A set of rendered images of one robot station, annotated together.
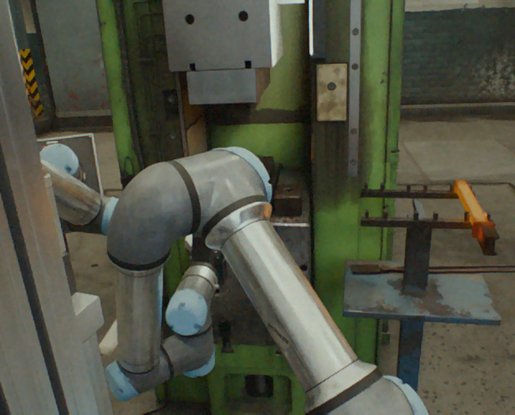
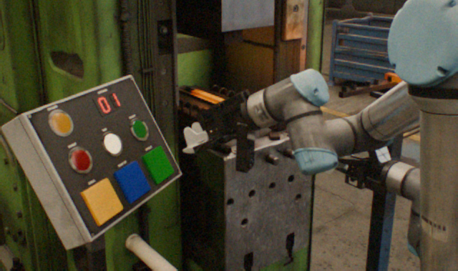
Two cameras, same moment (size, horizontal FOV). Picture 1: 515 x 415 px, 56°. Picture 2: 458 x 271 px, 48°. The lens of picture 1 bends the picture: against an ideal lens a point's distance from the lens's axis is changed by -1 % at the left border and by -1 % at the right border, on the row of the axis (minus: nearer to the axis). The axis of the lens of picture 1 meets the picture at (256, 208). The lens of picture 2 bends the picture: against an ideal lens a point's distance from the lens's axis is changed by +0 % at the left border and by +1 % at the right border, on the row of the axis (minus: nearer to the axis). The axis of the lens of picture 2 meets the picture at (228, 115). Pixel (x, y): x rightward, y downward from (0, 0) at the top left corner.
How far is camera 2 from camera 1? 1.29 m
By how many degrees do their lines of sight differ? 44
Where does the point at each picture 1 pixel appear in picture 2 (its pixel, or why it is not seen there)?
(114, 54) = not seen: outside the picture
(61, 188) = not seen: hidden behind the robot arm
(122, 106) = (113, 43)
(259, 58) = not seen: outside the picture
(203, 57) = not seen: outside the picture
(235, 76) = (260, 1)
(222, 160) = not seen: outside the picture
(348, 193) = not seen: hidden behind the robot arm
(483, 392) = (350, 247)
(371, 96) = (313, 16)
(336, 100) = (298, 21)
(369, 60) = not seen: outside the picture
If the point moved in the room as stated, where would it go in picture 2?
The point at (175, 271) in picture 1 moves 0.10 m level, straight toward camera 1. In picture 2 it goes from (157, 227) to (182, 236)
